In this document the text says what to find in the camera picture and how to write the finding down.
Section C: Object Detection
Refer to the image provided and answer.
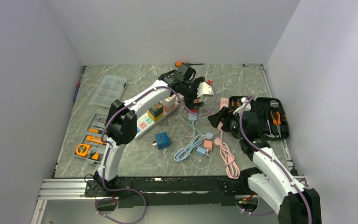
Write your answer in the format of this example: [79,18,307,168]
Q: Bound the long nose orange pliers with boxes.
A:
[270,110,281,137]

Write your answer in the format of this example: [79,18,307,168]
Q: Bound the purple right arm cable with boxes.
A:
[236,94,314,224]

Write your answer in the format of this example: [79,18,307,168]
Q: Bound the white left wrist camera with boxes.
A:
[197,82,214,98]

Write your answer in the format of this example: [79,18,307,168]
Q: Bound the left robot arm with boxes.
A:
[95,63,206,196]

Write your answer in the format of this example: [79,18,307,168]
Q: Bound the pink cable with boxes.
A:
[216,130,240,180]

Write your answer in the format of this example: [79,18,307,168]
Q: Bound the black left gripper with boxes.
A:
[180,77,205,110]

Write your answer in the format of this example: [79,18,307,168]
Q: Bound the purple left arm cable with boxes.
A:
[95,81,218,224]

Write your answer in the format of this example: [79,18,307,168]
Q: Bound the white power strip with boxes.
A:
[135,102,179,140]

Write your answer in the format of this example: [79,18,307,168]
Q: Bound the white cube charger with picture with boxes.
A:
[160,95,177,113]

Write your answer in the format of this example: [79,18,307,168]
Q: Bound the small light blue plug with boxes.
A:
[204,132,213,140]

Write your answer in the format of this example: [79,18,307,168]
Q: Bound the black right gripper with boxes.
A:
[208,106,246,139]

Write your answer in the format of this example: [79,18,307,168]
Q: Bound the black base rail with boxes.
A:
[84,175,260,210]

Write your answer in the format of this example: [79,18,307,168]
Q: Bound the light blue coiled cable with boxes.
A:
[174,112,209,163]

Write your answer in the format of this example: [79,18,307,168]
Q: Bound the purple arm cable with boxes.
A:
[236,94,314,224]
[95,81,218,224]

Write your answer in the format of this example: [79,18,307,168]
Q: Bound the grey open tool case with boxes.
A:
[74,113,107,164]

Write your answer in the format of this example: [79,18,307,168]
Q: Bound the black open tool case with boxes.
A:
[228,96,290,141]

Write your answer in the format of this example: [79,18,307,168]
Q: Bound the pink round plug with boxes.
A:
[213,138,222,146]

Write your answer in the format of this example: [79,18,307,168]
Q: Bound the orange tape measure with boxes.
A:
[75,143,91,157]

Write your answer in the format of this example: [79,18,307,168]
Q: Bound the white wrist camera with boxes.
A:
[233,97,252,115]
[197,82,214,98]

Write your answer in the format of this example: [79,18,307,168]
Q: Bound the clear plastic screw organizer box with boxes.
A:
[90,75,127,108]

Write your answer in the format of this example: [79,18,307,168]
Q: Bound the orange black utility knife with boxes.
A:
[85,135,106,146]

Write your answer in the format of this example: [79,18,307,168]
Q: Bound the yellow cube adapter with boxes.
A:
[147,111,164,123]

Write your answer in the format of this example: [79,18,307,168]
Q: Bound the orange handled screwdriver in case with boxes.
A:
[88,128,103,134]

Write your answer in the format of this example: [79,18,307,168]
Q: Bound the light blue charger plug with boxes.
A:
[196,147,208,157]

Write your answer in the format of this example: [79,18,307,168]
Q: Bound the pink power strip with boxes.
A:
[218,98,229,129]

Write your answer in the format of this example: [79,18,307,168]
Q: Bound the blue red pen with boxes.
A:
[73,74,83,102]

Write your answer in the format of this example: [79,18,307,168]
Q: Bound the dark green cube charger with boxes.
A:
[148,102,164,117]

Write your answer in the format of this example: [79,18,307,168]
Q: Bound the small pink plug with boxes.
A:
[203,140,213,152]

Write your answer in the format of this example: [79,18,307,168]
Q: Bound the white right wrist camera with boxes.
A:
[233,97,252,115]

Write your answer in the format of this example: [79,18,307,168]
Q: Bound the blue cube charger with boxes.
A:
[152,132,171,150]

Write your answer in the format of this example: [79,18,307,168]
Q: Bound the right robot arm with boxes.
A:
[208,106,322,224]

